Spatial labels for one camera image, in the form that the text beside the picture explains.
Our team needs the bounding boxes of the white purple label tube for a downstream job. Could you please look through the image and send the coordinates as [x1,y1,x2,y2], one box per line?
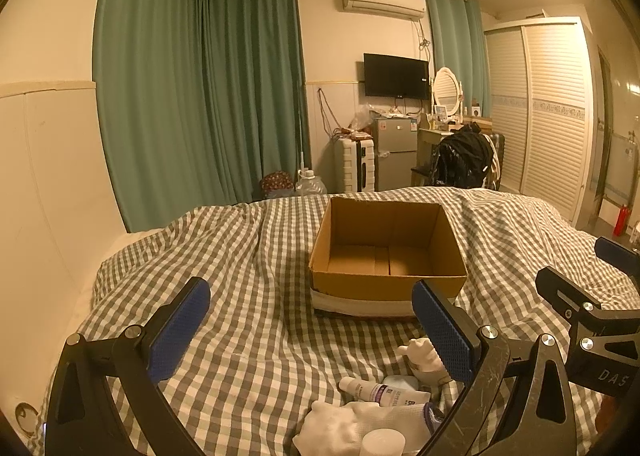
[338,377,431,407]

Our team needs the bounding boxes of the white cylindrical bottle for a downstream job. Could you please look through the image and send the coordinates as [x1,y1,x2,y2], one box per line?
[359,429,406,456]

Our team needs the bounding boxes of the white glove cloth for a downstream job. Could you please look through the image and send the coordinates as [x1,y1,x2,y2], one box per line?
[293,401,445,455]

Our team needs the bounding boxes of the blue cloud tissue pack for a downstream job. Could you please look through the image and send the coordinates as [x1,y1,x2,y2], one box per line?
[383,375,420,391]

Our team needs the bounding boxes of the red fire extinguisher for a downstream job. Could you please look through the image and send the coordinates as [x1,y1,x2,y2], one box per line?
[613,205,630,237]

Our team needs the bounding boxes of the black clothes pile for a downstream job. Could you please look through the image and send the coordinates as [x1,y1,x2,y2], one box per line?
[431,122,494,189]

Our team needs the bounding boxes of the white louvered wardrobe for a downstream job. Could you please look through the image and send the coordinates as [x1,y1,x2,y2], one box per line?
[485,17,594,225]

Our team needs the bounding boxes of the brown cardboard box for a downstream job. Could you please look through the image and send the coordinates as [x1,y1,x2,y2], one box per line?
[309,197,468,302]

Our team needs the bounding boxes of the white dressing table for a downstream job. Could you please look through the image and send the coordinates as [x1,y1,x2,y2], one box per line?
[411,130,465,188]

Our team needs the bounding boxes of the oval white vanity mirror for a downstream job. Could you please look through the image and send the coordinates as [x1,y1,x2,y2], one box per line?
[432,67,463,121]

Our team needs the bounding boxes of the silver mini fridge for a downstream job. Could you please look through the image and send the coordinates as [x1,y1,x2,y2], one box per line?
[373,117,418,191]

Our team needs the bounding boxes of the white hard suitcase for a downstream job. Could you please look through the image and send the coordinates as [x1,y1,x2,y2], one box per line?
[334,137,375,194]

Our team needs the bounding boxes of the dark patterned bag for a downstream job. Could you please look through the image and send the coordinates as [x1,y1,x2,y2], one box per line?
[259,171,295,199]

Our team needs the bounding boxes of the narrow green window curtain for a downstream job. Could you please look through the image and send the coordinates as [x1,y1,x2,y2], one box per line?
[426,0,490,117]

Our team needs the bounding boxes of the clear water jug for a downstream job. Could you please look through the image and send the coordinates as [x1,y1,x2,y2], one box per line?
[295,168,328,196]

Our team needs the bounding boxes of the large green curtain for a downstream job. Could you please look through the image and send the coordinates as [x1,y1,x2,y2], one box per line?
[92,0,310,231]

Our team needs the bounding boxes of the black wall television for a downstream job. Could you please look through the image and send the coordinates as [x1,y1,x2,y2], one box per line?
[363,54,431,100]

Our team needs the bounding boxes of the white wall air conditioner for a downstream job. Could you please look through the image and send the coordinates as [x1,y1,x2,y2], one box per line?
[342,0,426,20]

